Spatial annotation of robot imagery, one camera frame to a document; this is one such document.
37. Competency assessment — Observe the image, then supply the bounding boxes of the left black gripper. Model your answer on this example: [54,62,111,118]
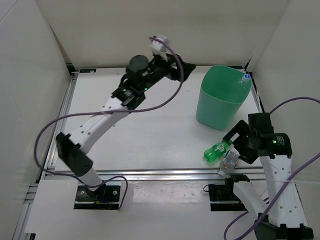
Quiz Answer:
[140,51,195,93]

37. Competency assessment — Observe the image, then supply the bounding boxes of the clear bottle white blue label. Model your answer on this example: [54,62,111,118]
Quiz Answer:
[218,148,240,177]

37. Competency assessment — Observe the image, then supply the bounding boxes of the clear plastic bottle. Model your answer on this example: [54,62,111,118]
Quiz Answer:
[234,73,252,101]

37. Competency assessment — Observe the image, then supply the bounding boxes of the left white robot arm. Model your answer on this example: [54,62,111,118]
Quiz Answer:
[56,53,196,200]

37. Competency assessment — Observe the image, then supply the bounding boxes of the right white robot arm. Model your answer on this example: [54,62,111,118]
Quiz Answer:
[224,112,314,240]

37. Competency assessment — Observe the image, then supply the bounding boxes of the green plastic bin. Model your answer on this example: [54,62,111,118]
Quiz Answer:
[195,65,246,130]

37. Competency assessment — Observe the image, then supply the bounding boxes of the green soda bottle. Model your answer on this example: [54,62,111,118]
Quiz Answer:
[203,140,232,163]

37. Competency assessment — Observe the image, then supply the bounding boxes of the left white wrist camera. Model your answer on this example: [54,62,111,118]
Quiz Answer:
[149,34,170,62]

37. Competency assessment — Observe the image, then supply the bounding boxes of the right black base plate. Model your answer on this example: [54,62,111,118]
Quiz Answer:
[203,184,247,212]

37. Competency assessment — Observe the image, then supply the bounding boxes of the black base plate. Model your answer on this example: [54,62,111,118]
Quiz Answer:
[203,184,247,212]
[73,183,121,210]

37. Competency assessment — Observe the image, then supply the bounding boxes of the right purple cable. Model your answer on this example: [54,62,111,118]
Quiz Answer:
[223,97,320,240]

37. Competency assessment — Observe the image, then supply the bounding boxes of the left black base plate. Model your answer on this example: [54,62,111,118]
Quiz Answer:
[73,183,121,210]

